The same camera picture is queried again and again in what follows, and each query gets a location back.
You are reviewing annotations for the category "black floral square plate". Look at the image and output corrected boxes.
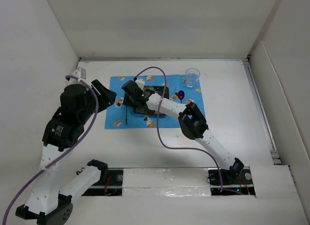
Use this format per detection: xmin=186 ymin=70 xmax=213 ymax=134
xmin=134 ymin=86 xmax=169 ymax=115

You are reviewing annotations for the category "purple iridescent spoon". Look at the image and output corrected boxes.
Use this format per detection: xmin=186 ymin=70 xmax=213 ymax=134
xmin=178 ymin=90 xmax=185 ymax=103

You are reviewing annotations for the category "blue space-print cloth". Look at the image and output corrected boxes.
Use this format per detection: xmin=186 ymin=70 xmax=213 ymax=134
xmin=105 ymin=75 xmax=205 ymax=129

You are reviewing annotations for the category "clear plastic cup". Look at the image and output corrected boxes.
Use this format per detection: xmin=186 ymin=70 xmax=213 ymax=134
xmin=185 ymin=68 xmax=201 ymax=88

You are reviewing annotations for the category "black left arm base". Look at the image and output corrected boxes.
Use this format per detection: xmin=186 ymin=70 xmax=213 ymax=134
xmin=83 ymin=168 xmax=124 ymax=196

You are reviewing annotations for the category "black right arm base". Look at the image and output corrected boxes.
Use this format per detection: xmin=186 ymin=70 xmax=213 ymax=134
xmin=206 ymin=167 xmax=256 ymax=196

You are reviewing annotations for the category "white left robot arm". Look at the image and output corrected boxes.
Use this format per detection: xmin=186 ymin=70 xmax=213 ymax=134
xmin=15 ymin=75 xmax=116 ymax=225

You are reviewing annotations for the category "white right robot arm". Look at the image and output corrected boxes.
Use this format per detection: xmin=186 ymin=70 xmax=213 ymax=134
xmin=122 ymin=79 xmax=244 ymax=183

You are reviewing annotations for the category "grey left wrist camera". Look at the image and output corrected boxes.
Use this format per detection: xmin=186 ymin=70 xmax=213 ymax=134
xmin=72 ymin=67 xmax=87 ymax=80

